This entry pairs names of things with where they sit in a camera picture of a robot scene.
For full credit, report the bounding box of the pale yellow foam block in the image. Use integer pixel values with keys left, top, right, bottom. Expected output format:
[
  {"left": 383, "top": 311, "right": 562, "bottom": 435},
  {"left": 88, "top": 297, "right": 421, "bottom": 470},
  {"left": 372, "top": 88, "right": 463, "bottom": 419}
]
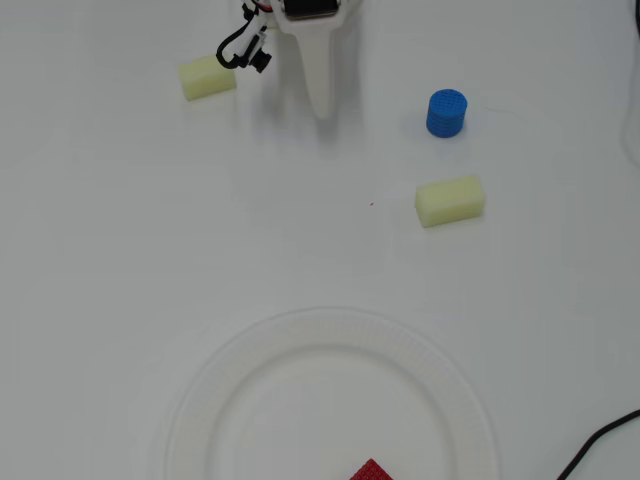
[
  {"left": 414, "top": 174, "right": 488, "bottom": 229},
  {"left": 177, "top": 56, "right": 238, "bottom": 102}
]

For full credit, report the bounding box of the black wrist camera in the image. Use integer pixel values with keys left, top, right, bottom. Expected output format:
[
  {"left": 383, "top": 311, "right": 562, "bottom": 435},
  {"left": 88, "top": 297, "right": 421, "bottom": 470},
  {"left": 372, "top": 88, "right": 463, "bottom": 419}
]
[{"left": 247, "top": 34, "right": 272, "bottom": 75}]

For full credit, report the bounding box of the black camera cable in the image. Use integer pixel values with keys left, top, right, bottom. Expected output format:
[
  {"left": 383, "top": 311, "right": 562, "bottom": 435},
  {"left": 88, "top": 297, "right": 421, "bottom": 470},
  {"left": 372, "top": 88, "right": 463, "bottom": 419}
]
[{"left": 215, "top": 1, "right": 261, "bottom": 70}]

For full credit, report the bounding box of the blue ribbed cylinder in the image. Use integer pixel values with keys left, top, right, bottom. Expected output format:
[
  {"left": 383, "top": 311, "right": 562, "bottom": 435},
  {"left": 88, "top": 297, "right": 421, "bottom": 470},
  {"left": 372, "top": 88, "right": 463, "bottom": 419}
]
[{"left": 425, "top": 88, "right": 469, "bottom": 139}]

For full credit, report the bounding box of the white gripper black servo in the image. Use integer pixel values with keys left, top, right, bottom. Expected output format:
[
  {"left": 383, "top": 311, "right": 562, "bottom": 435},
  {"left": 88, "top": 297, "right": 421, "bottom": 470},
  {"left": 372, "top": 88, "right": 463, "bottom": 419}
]
[{"left": 273, "top": 0, "right": 351, "bottom": 120}]

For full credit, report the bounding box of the red cube block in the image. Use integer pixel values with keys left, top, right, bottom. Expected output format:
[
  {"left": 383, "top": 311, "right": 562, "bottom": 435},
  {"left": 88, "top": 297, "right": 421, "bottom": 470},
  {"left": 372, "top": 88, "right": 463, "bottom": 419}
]
[{"left": 348, "top": 457, "right": 395, "bottom": 480}]

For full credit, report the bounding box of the white paper plate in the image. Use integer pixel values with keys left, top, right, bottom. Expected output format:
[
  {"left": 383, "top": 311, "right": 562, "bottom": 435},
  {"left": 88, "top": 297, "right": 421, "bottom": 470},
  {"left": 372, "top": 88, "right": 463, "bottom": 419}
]
[{"left": 163, "top": 304, "right": 503, "bottom": 480}]

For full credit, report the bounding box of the thick black cable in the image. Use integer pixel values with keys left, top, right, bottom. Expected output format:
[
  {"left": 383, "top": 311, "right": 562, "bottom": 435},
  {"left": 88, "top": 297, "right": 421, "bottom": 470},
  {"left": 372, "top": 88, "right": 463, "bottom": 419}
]
[{"left": 555, "top": 408, "right": 640, "bottom": 480}]

